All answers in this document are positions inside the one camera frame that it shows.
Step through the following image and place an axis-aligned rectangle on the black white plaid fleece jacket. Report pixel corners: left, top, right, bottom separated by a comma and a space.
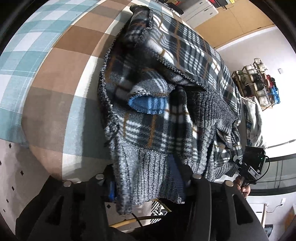
97, 5, 242, 214

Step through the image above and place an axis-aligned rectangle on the white folded clothes pile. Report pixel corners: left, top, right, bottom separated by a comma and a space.
241, 96, 267, 149

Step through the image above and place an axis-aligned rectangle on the right hand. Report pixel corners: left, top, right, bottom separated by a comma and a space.
233, 176, 251, 198

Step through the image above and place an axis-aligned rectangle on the white patterned rug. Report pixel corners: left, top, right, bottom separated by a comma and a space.
1, 140, 62, 232

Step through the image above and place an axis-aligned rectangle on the shoe rack with shoes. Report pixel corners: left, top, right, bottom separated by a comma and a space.
231, 58, 280, 110

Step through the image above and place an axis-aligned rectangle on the brown blue checked bed cover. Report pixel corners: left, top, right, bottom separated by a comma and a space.
21, 0, 186, 182

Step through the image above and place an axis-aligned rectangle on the wooden door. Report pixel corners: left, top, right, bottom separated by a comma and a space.
195, 0, 274, 49

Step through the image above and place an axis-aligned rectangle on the teal checked blanket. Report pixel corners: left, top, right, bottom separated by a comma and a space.
1, 1, 97, 144

